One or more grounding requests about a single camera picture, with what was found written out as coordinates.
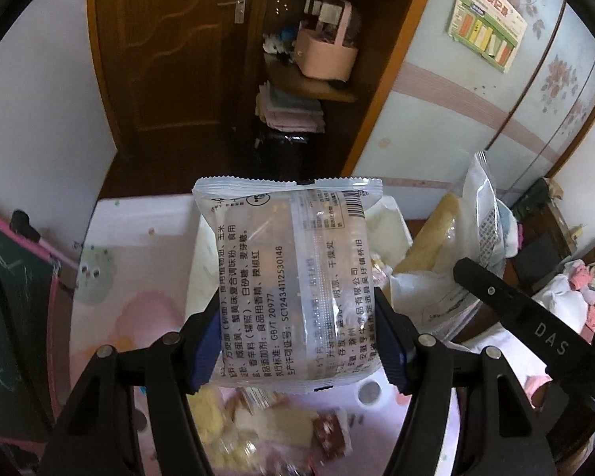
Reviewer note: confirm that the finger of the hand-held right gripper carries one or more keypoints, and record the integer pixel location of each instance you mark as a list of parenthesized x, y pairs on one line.
[(520, 315)]

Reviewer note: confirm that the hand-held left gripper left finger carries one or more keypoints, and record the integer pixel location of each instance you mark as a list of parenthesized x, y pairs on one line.
[(203, 347)]

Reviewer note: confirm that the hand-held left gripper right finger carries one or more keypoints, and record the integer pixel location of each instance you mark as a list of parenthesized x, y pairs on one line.
[(394, 347)]

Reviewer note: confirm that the clear printed snack packet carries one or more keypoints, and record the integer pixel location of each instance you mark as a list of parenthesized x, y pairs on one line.
[(277, 282)]

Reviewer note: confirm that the white plastic bin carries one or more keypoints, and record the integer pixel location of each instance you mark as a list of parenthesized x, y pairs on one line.
[(391, 228)]

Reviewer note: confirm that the pink and white clothes pile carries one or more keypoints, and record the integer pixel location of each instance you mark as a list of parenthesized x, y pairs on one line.
[(570, 292)]

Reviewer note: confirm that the dark wooden cabinet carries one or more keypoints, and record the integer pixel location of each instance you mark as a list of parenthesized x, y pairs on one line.
[(535, 238)]

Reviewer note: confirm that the large clear bag yellow rolls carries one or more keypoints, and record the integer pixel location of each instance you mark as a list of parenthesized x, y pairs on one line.
[(446, 238)]

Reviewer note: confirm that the beige cracker packet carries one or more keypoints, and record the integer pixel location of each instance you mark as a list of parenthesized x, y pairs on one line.
[(277, 424)]

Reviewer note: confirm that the dark red snack packet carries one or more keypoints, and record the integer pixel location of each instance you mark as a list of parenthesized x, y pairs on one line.
[(329, 434)]

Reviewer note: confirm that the pink cartoon table mat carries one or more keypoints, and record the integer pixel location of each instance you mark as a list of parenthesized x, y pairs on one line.
[(129, 267)]

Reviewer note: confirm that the floral wardrobe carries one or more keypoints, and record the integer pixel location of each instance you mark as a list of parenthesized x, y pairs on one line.
[(451, 124)]

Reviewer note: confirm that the black bag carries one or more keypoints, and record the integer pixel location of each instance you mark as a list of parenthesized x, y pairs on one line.
[(287, 156)]

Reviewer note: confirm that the black clamp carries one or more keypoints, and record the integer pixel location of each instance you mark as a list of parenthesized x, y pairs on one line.
[(22, 223)]

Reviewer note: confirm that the stack of folded towels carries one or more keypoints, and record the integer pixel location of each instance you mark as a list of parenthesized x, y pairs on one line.
[(290, 109)]

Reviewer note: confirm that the wooden shelf unit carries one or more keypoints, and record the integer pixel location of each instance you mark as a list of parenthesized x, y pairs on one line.
[(386, 59)]

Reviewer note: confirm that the wooden door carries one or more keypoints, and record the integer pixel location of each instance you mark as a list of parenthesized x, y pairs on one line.
[(178, 59)]

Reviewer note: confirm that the pink basket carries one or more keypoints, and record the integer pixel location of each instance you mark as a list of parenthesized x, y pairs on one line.
[(327, 54)]

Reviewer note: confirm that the small plush toy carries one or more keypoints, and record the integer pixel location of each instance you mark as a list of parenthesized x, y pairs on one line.
[(277, 44)]

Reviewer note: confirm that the green chalkboard with pink frame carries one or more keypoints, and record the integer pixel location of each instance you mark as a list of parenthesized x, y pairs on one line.
[(10, 332)]

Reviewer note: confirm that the wall calendar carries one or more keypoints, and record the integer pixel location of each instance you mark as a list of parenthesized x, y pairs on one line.
[(486, 20)]

